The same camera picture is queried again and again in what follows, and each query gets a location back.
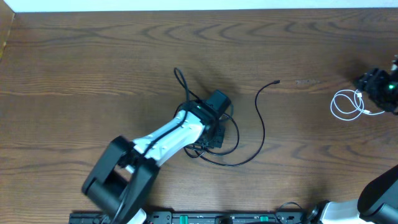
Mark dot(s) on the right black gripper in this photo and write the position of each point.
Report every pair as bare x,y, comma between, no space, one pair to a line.
375,79

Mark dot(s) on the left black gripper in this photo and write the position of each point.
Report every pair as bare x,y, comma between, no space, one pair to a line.
219,142

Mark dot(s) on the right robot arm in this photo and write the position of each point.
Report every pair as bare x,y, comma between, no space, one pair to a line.
378,201

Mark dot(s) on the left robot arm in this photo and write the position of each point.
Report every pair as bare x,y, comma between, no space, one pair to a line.
125,173

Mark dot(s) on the cardboard piece at edge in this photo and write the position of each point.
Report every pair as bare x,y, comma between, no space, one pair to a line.
7,16

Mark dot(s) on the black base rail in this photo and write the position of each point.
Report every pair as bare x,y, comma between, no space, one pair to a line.
289,212

